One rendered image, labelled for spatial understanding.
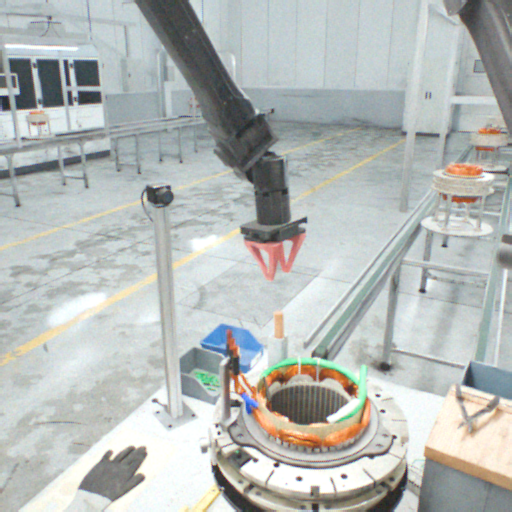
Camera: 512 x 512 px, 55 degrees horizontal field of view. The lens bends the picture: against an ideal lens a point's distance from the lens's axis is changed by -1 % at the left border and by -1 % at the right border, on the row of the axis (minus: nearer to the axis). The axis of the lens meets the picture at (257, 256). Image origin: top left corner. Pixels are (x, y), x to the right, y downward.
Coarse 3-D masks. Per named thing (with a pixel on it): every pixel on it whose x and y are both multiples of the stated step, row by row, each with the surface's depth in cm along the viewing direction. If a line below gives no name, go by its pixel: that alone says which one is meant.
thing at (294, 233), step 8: (296, 224) 80; (280, 232) 78; (288, 232) 79; (296, 232) 81; (304, 232) 82; (272, 240) 79; (280, 240) 78; (288, 240) 83; (296, 240) 82; (296, 248) 83; (280, 256) 86; (288, 264) 85; (288, 272) 85
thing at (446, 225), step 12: (444, 180) 266; (456, 180) 259; (468, 180) 257; (480, 180) 258; (444, 192) 265; (456, 192) 262; (468, 192) 260; (480, 192) 261; (492, 192) 264; (468, 204) 285; (480, 204) 267; (444, 216) 299; (468, 216) 288; (480, 216) 269; (432, 228) 276; (444, 228) 272; (456, 228) 277; (468, 228) 277; (480, 228) 273
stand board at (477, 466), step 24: (456, 408) 88; (480, 408) 88; (432, 432) 82; (456, 432) 82; (480, 432) 82; (504, 432) 82; (432, 456) 79; (456, 456) 77; (480, 456) 77; (504, 456) 77; (504, 480) 73
